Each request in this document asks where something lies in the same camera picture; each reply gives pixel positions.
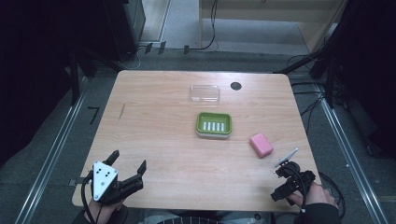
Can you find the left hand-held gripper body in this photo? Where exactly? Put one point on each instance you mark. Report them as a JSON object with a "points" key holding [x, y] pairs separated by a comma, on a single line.
{"points": [[105, 182]]}

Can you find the green soap dish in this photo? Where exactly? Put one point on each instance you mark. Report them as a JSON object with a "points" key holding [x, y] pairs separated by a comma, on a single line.
{"points": [[214, 125]]}

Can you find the person's right hand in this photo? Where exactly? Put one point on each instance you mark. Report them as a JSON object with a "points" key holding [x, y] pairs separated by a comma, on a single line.
{"points": [[317, 194]]}

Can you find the person's left hand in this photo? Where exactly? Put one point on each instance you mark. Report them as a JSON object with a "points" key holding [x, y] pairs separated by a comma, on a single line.
{"points": [[104, 212]]}

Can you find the black cabinet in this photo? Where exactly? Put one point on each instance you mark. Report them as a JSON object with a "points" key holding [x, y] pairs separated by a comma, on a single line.
{"points": [[124, 25]]}

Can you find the metal floor rail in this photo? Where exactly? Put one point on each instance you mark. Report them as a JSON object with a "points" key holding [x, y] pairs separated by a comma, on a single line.
{"points": [[351, 161], [49, 155]]}

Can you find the black metal stand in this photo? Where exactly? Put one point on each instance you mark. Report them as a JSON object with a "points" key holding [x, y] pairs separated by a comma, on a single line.
{"points": [[327, 62]]}

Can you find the pink soap bar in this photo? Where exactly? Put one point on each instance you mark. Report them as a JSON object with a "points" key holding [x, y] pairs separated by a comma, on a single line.
{"points": [[261, 145]]}

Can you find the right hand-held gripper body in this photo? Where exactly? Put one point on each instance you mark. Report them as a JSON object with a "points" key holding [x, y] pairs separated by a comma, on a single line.
{"points": [[292, 182]]}

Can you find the clear plastic lid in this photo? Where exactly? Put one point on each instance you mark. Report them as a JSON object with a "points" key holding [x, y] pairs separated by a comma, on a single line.
{"points": [[204, 94]]}

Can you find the light wooden shelf unit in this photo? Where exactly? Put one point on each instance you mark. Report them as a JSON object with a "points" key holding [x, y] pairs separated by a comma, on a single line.
{"points": [[267, 9]]}

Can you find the black round table grommet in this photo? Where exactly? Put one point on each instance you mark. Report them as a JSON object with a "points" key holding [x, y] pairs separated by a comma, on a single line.
{"points": [[236, 86]]}

